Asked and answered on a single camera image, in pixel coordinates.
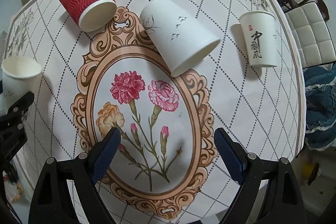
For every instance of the white paper cup with birds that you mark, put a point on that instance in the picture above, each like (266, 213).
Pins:
(180, 38)

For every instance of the cream padded chair right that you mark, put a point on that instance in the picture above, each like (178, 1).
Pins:
(312, 37)

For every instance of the floral patterned tablecloth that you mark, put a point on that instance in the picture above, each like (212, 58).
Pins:
(167, 169)

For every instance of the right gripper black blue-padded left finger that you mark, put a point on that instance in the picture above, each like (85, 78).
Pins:
(51, 202)

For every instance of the white cup with calligraphy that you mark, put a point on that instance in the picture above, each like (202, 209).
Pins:
(259, 31)

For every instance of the teal ruffled blanket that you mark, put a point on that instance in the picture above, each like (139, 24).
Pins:
(320, 106)

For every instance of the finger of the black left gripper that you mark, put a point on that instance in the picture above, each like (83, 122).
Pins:
(13, 135)

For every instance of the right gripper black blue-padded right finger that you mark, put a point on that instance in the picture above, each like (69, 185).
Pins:
(282, 202)

